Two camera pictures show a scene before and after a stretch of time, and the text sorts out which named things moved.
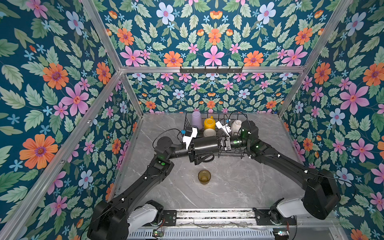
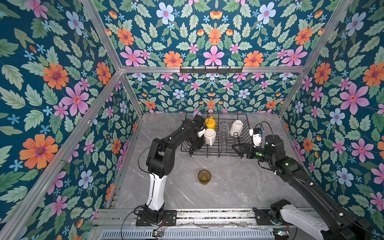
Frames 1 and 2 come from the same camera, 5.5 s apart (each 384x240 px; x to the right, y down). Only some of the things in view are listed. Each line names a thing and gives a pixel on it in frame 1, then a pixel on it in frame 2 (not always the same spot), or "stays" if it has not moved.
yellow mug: [209, 123] stays
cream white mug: [236, 125] stays
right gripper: [225, 143] -> [248, 147]
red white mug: [209, 132] stays
